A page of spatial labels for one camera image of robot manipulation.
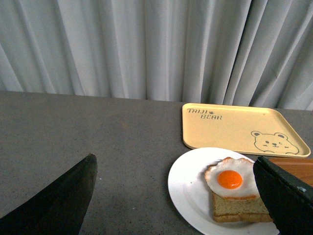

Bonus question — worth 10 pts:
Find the white round plate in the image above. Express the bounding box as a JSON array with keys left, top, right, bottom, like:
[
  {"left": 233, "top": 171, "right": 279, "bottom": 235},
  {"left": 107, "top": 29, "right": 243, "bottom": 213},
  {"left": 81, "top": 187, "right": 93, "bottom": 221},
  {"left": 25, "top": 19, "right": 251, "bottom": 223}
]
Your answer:
[{"left": 168, "top": 147, "right": 279, "bottom": 235}]

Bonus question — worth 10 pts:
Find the bottom toast slice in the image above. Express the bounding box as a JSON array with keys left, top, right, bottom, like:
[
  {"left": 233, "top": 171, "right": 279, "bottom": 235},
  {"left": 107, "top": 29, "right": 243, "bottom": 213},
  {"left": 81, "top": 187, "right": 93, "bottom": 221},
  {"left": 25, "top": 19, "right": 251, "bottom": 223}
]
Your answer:
[{"left": 212, "top": 192, "right": 273, "bottom": 223}]

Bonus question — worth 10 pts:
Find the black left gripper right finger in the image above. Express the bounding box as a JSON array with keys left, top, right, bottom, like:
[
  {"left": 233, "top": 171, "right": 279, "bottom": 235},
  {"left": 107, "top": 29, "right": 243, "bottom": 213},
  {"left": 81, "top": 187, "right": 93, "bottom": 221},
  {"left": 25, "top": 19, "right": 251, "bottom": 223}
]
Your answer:
[{"left": 253, "top": 156, "right": 313, "bottom": 235}]

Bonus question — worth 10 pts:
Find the fried egg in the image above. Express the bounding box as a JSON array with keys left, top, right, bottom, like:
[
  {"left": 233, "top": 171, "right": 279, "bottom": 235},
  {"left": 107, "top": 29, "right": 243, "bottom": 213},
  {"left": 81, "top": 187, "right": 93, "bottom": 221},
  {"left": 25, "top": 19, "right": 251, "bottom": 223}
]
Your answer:
[{"left": 204, "top": 157, "right": 260, "bottom": 200}]

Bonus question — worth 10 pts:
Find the grey curtain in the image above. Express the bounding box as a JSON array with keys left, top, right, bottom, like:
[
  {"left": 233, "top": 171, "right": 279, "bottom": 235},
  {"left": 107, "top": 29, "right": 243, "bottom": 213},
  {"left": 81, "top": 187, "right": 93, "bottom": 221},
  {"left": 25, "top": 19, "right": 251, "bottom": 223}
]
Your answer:
[{"left": 0, "top": 0, "right": 313, "bottom": 110}]

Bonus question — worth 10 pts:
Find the yellow bear tray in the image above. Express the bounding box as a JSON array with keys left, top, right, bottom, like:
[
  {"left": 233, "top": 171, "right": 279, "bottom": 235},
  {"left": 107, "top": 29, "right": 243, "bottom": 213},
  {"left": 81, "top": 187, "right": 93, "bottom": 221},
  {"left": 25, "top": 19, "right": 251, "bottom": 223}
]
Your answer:
[{"left": 182, "top": 103, "right": 311, "bottom": 158}]

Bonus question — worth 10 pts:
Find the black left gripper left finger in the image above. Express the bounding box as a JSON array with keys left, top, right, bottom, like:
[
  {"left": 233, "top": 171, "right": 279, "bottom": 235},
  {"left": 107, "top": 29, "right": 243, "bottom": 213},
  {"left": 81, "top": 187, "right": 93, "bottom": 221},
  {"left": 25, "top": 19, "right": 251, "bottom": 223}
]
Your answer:
[{"left": 0, "top": 154, "right": 97, "bottom": 235}]

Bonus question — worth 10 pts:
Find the brown wooden tray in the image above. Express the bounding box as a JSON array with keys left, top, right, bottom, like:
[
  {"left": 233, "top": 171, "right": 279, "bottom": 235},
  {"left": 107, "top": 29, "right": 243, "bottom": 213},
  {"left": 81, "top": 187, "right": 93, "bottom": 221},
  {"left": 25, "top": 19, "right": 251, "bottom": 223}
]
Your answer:
[{"left": 270, "top": 158, "right": 313, "bottom": 186}]

